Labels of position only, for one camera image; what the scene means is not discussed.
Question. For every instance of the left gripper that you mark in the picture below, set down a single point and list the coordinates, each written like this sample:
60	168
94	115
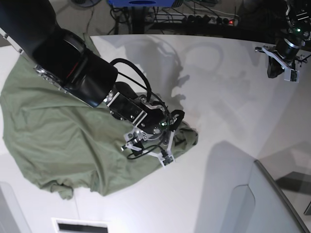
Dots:
282	56

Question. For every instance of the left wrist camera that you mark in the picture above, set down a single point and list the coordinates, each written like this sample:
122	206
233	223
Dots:
291	75

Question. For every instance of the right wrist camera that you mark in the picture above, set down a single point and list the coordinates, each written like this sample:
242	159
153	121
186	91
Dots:
164	161

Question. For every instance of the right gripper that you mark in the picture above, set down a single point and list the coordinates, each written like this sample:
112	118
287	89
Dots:
158	144

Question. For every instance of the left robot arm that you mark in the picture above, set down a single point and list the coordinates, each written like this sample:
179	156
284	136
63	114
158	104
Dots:
297	17

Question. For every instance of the blue box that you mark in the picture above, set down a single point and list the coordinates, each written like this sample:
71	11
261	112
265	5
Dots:
141	3

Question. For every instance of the black power strip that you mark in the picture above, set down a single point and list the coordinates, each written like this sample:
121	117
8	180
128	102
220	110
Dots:
189	18

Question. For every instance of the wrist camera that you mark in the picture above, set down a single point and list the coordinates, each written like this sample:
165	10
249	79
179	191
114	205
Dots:
164	161
291	75

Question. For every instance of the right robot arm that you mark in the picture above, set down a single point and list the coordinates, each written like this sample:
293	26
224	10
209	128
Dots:
62	58

